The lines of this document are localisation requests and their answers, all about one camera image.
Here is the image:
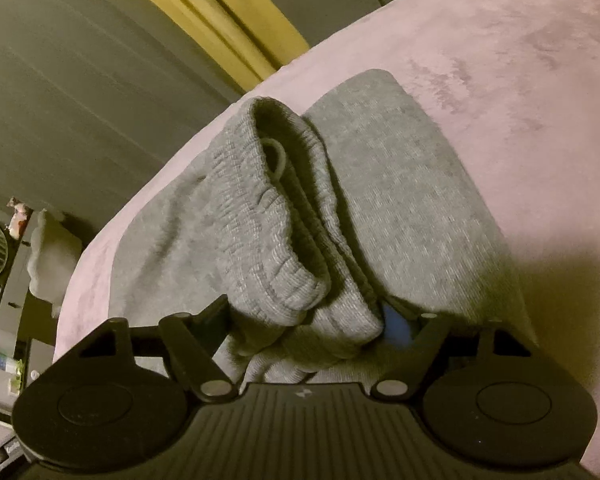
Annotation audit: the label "yellow curtain strip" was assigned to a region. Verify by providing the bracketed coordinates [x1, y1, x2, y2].
[149, 0, 310, 91]

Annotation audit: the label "pink bed blanket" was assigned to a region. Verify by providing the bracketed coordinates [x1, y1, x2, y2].
[57, 0, 600, 475]

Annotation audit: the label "grey sweatpants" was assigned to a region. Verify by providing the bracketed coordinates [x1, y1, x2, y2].
[108, 70, 533, 386]

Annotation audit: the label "white drawstring cord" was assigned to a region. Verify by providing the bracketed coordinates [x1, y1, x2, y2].
[262, 138, 289, 181]

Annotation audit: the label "grey chair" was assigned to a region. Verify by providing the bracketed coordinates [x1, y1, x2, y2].
[27, 209, 83, 318]

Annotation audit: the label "green curtain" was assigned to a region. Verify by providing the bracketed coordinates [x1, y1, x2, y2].
[0, 0, 392, 236]

